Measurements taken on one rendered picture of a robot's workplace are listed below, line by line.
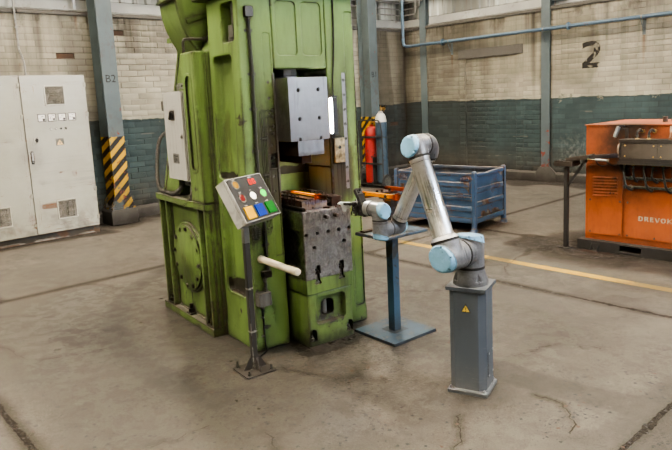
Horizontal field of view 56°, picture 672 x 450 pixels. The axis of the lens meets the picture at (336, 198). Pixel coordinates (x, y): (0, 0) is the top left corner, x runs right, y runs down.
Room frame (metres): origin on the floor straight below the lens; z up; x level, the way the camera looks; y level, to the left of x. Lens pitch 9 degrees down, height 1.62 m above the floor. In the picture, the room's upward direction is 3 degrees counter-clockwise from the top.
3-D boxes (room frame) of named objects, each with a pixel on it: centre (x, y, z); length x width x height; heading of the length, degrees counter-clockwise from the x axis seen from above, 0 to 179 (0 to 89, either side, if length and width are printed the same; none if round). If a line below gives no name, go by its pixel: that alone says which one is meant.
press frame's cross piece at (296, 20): (4.36, 0.31, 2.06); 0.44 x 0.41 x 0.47; 35
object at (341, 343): (4.00, 0.12, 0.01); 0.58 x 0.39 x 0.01; 125
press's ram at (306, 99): (4.24, 0.23, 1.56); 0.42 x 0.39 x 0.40; 35
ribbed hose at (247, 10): (3.96, 0.47, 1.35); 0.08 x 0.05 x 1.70; 125
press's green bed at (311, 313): (4.26, 0.22, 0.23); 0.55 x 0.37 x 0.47; 35
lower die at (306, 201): (4.22, 0.26, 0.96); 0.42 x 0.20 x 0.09; 35
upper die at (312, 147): (4.22, 0.26, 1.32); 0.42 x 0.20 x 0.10; 35
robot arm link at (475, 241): (3.28, -0.70, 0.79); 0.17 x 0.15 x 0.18; 132
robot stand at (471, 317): (3.29, -0.71, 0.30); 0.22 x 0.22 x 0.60; 61
